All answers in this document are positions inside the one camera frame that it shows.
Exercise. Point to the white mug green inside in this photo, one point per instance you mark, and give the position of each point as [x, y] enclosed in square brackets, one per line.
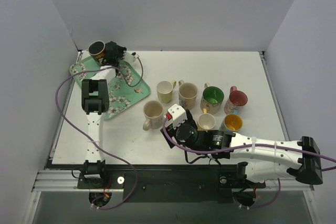
[212, 99]

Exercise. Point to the orange mug black handle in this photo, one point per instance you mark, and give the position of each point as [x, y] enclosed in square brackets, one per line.
[169, 114]

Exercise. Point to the beige tall mug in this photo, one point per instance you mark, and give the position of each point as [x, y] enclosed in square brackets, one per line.
[153, 112]

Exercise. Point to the blue butterfly mug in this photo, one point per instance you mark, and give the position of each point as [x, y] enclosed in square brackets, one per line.
[231, 122]

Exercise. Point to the black mug orange pattern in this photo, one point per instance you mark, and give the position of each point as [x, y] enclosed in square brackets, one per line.
[97, 51]

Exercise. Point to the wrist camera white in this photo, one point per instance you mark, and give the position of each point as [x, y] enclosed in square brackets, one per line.
[130, 57]
[179, 115]

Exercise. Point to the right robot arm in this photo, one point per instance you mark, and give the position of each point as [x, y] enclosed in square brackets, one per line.
[261, 159]

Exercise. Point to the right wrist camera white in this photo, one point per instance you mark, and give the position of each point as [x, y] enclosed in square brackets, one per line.
[179, 115]

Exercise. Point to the green floral serving tray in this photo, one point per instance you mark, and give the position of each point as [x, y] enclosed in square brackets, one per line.
[125, 90]

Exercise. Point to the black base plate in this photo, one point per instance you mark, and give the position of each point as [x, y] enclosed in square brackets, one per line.
[172, 183]

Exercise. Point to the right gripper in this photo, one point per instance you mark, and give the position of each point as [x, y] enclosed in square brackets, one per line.
[168, 132]

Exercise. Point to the yellow mug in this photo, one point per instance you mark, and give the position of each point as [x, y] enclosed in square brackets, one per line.
[206, 121]

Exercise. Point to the light green faceted mug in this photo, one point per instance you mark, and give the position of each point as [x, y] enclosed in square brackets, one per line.
[165, 91]

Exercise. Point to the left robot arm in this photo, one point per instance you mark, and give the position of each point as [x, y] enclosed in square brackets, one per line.
[95, 104]

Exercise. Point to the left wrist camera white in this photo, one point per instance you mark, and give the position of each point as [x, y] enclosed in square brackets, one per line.
[130, 57]

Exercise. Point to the pink patterned mug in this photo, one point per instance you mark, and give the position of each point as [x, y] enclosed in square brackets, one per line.
[236, 101]

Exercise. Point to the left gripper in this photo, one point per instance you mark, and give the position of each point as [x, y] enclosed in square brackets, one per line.
[107, 53]

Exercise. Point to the aluminium frame rail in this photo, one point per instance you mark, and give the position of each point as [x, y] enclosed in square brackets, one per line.
[63, 181]

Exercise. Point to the cream floral mug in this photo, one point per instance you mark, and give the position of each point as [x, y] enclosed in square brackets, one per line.
[187, 94]

